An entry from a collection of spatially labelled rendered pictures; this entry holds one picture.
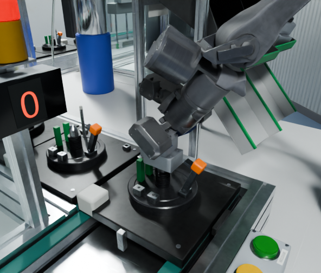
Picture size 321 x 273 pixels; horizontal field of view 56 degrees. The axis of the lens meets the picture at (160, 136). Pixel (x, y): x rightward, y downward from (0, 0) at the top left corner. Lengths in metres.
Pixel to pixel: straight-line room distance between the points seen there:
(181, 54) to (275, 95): 0.57
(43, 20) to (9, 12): 3.92
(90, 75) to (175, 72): 1.05
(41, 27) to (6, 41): 3.93
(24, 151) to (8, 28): 0.20
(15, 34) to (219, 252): 0.44
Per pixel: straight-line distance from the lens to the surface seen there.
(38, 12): 4.34
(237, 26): 0.43
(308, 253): 0.73
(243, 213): 0.62
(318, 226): 0.80
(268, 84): 0.96
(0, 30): 0.43
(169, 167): 0.55
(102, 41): 1.43
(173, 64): 0.42
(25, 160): 0.54
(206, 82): 0.44
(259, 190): 0.69
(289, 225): 0.77
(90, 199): 0.59
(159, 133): 0.46
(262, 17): 0.44
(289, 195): 0.86
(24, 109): 0.45
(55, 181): 0.69
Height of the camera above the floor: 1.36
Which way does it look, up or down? 28 degrees down
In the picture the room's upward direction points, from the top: straight up
